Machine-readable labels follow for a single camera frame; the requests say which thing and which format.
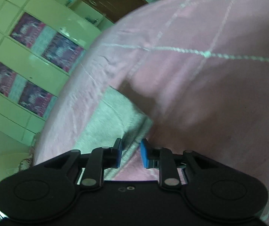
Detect grey fleece pants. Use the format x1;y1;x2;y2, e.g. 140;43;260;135
74;87;158;181

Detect patterned pillow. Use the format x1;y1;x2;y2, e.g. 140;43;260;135
16;146;35;172

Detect pink quilted bedspread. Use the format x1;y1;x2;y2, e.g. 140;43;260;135
33;0;269;224

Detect cream wardrobe with picture panels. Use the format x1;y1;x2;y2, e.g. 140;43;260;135
0;0;105;146

